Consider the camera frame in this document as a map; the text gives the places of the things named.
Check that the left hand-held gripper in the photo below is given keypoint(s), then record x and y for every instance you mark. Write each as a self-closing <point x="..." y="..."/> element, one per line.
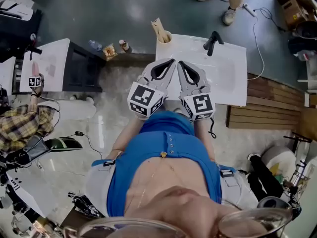
<point x="146" y="98"/>

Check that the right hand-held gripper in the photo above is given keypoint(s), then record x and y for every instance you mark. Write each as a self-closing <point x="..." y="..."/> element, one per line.
<point x="200" y="105"/>

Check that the person's left forearm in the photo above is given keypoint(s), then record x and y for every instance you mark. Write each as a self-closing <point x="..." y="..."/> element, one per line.
<point x="128" y="133"/>

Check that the person's right forearm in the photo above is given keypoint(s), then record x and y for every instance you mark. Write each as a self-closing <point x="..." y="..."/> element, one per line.
<point x="203" y="135"/>

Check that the black faucet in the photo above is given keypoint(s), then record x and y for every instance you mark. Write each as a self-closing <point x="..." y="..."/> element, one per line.
<point x="34" y="52"/>
<point x="213" y="42"/>

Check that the small drink bottle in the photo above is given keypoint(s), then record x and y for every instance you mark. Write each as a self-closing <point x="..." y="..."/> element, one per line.
<point x="123" y="44"/>

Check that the orange snack packet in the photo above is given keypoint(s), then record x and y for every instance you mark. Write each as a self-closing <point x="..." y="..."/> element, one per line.
<point x="110" y="51"/>

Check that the blue polo shirt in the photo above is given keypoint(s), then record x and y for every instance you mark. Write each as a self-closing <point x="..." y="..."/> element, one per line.
<point x="161" y="137"/>

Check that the clear water bottle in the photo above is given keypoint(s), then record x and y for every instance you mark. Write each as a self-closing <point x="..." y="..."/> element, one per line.
<point x="95" y="45"/>

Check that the black vanity cabinet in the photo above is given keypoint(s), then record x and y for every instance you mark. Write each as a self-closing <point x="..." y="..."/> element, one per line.
<point x="84" y="68"/>

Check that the wooden slat platform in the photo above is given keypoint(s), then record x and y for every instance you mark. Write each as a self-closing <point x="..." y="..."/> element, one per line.
<point x="267" y="108"/>

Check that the white power strip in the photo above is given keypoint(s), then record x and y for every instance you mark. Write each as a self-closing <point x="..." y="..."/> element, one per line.
<point x="249" y="10"/>

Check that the black power adapter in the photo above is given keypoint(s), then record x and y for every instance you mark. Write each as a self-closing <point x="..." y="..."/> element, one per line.
<point x="79" y="133"/>

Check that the black metal stand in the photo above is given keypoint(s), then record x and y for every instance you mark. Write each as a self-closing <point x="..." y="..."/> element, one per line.
<point x="297" y="140"/>

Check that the dark green glossy stool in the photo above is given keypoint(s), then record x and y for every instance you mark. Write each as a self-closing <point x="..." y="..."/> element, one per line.
<point x="62" y="142"/>

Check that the cardboard box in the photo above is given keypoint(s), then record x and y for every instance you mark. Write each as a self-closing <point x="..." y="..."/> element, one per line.
<point x="293" y="11"/>

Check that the black round pot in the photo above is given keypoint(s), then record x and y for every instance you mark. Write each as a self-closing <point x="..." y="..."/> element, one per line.
<point x="307" y="30"/>

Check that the light grey vest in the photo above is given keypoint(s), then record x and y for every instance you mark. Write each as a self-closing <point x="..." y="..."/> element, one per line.
<point x="99" y="182"/>

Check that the pink cloth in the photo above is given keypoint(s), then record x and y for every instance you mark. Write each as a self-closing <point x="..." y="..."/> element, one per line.
<point x="35" y="68"/>

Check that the person's head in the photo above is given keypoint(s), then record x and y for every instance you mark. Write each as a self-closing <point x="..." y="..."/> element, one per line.
<point x="185" y="207"/>

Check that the thin-rimmed eyeglasses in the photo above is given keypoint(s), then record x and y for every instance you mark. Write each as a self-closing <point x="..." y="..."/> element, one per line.
<point x="247" y="222"/>

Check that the white printer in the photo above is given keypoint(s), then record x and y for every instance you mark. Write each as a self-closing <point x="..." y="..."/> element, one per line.
<point x="17" y="10"/>

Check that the white table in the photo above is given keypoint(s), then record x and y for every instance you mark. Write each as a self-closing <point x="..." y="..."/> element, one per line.
<point x="29" y="195"/>

